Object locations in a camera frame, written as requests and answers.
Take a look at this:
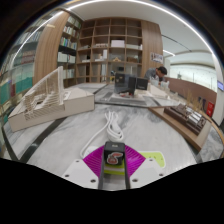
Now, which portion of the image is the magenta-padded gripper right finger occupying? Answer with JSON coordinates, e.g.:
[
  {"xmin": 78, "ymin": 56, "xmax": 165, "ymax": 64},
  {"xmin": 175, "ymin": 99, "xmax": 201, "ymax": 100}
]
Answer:
[{"xmin": 124, "ymin": 145, "xmax": 166, "ymax": 191}]

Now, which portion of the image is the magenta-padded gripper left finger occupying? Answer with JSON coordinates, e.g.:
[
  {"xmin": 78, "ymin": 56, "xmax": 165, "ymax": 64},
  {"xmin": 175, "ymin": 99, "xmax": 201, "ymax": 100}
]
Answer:
[{"xmin": 61, "ymin": 145, "xmax": 113, "ymax": 191}]

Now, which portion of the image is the black charger with red sticker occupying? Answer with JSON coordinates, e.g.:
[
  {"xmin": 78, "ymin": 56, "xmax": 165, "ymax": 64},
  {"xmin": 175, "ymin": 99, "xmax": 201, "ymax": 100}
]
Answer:
[{"xmin": 103, "ymin": 141, "xmax": 127, "ymax": 167}]

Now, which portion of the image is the green and white power strip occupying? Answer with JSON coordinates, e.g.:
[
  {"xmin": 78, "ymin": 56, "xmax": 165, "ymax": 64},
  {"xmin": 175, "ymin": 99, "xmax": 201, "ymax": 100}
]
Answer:
[{"xmin": 103, "ymin": 150, "xmax": 167, "ymax": 177}]

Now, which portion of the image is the wooden model base board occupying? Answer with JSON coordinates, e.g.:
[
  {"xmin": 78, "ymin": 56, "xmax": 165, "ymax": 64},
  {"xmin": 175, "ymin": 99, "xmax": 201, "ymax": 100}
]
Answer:
[{"xmin": 148, "ymin": 105, "xmax": 213, "ymax": 153}]

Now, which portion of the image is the dark brown architectural model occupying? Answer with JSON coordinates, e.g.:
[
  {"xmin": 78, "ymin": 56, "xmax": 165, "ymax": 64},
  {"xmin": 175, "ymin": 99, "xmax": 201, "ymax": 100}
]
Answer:
[{"xmin": 163, "ymin": 103, "xmax": 208, "ymax": 136}]

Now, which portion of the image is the white architectural model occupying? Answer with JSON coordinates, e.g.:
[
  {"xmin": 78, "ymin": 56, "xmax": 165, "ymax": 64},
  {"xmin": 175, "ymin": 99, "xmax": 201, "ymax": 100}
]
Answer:
[{"xmin": 7, "ymin": 65, "xmax": 96, "ymax": 133}]

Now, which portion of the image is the small white building model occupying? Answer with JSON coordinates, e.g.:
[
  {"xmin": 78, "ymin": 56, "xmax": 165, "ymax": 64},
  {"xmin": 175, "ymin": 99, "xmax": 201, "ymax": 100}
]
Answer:
[{"xmin": 148, "ymin": 81, "xmax": 172, "ymax": 100}]

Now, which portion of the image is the black box model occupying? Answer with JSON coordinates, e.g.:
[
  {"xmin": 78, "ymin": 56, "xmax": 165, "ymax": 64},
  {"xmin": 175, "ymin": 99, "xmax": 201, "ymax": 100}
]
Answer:
[{"xmin": 114, "ymin": 73, "xmax": 149, "ymax": 96}]

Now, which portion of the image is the person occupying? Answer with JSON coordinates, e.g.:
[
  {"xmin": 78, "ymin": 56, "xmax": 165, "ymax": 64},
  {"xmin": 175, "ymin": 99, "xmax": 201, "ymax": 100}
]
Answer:
[{"xmin": 143, "ymin": 65, "xmax": 168, "ymax": 84}]

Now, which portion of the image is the red bin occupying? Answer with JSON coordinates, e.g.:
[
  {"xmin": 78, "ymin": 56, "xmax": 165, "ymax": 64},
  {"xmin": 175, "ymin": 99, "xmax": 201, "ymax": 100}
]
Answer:
[{"xmin": 206, "ymin": 101, "xmax": 216, "ymax": 118}]

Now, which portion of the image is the wooden shelf unit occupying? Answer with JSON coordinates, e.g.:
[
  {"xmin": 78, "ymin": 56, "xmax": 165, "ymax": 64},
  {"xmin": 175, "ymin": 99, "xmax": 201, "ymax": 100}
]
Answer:
[{"xmin": 75, "ymin": 17, "xmax": 144, "ymax": 84}]

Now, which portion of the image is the short ceiling light strip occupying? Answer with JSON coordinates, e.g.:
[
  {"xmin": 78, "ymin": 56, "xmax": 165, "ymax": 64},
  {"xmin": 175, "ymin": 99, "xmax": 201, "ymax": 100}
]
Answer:
[{"xmin": 163, "ymin": 49, "xmax": 176, "ymax": 57}]

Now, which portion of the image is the bookshelf with books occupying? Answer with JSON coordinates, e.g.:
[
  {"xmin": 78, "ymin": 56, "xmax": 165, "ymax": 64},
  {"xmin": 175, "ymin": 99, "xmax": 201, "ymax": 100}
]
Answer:
[{"xmin": 0, "ymin": 14, "xmax": 83, "ymax": 124}]

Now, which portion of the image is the long curved ceiling light strip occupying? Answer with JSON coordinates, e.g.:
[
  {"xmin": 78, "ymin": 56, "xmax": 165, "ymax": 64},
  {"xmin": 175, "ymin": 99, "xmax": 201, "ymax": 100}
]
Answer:
[{"xmin": 66, "ymin": 0, "xmax": 214, "ymax": 54}]

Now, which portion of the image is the white power strip cable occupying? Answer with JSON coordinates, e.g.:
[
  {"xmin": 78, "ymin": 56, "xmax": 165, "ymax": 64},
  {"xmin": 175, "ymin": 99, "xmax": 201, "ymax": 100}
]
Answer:
[{"xmin": 79, "ymin": 110, "xmax": 125, "ymax": 160}]

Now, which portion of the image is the wall poster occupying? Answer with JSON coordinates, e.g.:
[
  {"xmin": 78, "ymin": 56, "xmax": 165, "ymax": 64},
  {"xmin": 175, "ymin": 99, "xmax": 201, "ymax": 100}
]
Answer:
[{"xmin": 149, "ymin": 52, "xmax": 165, "ymax": 64}]

